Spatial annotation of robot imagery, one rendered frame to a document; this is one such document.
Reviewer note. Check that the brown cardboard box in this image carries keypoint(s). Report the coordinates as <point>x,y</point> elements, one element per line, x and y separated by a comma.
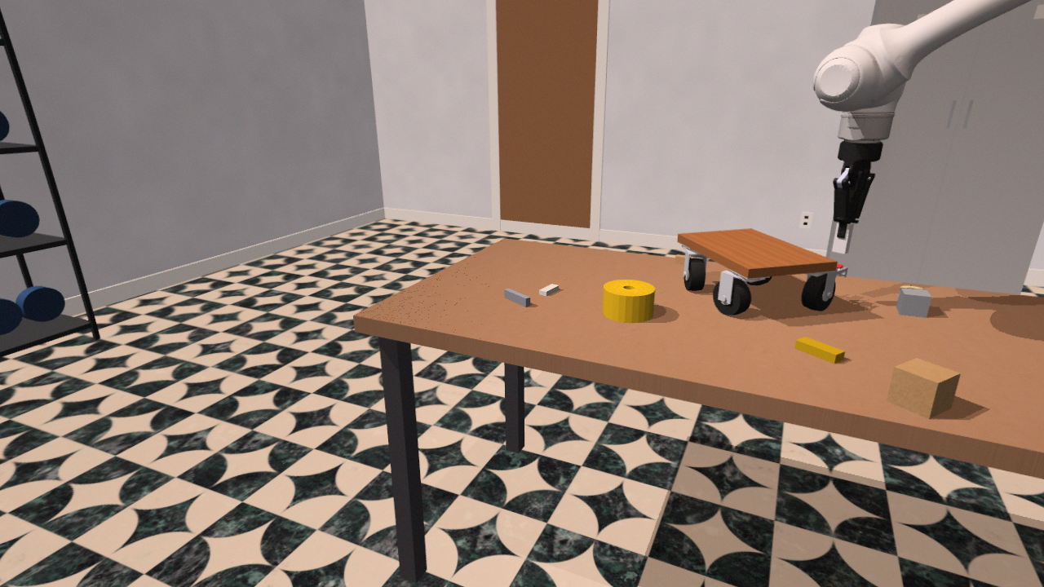
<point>923,388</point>

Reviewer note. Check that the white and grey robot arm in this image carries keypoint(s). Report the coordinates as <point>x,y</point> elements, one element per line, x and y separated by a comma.
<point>883,58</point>

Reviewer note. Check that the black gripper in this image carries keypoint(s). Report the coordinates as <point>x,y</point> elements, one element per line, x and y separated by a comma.
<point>857,159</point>

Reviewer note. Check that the yellow rectangular bar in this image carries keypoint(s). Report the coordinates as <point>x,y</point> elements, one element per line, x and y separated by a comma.
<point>820,350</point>

